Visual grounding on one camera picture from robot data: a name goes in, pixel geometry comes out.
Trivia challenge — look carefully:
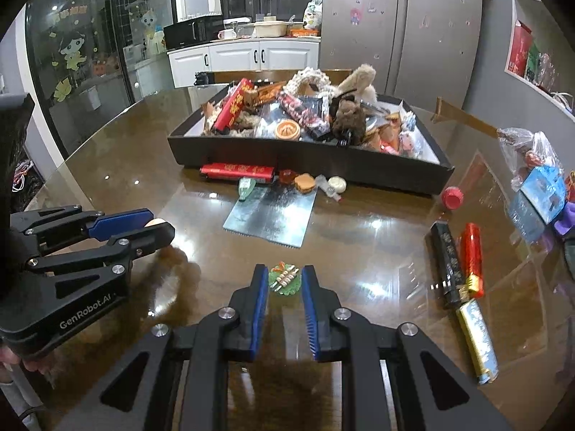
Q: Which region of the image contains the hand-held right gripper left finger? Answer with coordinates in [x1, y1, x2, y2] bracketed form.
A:
[58, 264, 270, 431]

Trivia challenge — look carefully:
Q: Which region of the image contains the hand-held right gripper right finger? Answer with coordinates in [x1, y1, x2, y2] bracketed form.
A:
[301, 264, 515, 431]

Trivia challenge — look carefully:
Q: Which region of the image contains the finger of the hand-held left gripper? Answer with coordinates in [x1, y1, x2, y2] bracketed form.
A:
[10, 205, 154, 256]
[24, 222, 177, 299]

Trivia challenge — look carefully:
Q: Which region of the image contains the green toy skewer plate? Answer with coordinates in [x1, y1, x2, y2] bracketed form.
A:
[268, 261, 303, 297]

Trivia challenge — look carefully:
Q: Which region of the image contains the green transparent packet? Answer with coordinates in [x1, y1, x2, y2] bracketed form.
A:
[237, 177, 258, 201]

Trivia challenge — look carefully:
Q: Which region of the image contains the black storage box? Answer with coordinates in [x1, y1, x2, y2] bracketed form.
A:
[167, 82, 455, 196]

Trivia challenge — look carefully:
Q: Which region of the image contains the glass-topped wooden desktop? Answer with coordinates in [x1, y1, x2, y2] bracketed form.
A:
[27, 83, 575, 431]

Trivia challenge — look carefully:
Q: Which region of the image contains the person's left hand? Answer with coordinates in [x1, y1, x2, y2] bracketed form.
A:
[0, 346, 50, 386]

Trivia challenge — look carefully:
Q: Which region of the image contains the silver foil bag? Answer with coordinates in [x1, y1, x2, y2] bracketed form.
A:
[223, 186, 317, 249]

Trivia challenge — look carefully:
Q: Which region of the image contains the long red box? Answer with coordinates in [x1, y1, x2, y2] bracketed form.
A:
[200, 163, 276, 184]

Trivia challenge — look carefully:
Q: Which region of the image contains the toy bread slice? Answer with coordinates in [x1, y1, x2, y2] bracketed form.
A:
[294, 173, 317, 196]

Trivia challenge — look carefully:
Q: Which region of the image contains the long black box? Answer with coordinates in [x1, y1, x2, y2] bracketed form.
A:
[430, 221, 472, 308]

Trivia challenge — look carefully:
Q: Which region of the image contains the red box with gold print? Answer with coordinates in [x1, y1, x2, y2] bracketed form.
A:
[212, 78, 253, 133]

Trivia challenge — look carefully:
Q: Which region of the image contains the round orange toy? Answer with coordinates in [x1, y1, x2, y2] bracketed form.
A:
[275, 120, 301, 140]

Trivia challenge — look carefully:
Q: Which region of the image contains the red bottle cap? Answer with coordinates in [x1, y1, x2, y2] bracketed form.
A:
[441, 186, 464, 210]

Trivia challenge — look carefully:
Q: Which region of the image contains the patterned red tube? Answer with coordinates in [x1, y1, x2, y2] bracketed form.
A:
[276, 92, 331, 138]

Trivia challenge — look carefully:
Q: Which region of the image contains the glass sliding door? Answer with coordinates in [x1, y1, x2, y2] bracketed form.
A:
[24, 0, 176, 144]

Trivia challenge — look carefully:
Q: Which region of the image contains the white kitchen cabinet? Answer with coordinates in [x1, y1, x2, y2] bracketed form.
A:
[167, 38, 322, 88]

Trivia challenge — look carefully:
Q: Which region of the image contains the small pink doll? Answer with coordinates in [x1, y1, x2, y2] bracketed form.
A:
[397, 128, 418, 153]

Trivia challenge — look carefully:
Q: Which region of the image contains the dark brown plush toy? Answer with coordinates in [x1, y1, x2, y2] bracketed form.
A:
[331, 96, 373, 144]

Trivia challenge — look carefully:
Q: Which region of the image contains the black microwave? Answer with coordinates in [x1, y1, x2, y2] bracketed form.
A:
[162, 15, 224, 50]

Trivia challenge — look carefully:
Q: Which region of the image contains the cream basin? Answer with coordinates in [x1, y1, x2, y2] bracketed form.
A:
[254, 20, 290, 37]

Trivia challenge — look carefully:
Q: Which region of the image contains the beige plush toy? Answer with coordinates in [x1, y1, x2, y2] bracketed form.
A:
[337, 65, 378, 102]

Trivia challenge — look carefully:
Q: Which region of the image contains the blue package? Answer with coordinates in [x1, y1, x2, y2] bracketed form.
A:
[521, 165, 567, 225]

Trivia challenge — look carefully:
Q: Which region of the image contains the purple cloth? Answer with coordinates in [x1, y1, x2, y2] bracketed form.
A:
[552, 202, 575, 236]

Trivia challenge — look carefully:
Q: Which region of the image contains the plastic bag on counter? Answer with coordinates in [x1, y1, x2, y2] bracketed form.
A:
[302, 0, 324, 30]

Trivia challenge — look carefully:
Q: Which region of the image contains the clear plastic bag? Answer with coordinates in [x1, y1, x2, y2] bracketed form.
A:
[496, 126, 562, 189]

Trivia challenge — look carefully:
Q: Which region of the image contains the silver refrigerator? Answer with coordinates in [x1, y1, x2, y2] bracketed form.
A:
[318, 0, 483, 99]

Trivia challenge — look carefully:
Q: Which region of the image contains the red gift box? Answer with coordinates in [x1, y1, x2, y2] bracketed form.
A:
[509, 20, 533, 77]

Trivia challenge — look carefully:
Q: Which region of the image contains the white bead ring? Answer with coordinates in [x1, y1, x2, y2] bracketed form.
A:
[283, 66, 333, 99]

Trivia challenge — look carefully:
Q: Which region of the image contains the white wall shelf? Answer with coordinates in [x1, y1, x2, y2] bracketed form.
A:
[503, 0, 575, 113]

